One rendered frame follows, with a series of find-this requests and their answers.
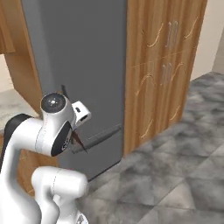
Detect grey fridge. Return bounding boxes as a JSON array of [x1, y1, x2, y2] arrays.
[[21, 0, 129, 182]]

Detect wooden side panel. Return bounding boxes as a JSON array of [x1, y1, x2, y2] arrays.
[[3, 0, 44, 116]]

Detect tall wooden cupboard run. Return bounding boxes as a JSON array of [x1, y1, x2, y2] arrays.
[[123, 0, 209, 158]]

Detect grey fridge drawer handle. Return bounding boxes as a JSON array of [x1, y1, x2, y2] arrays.
[[70, 124, 123, 155]]

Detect wooden wall cupboard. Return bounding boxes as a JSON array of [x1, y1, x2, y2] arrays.
[[0, 0, 17, 55]]

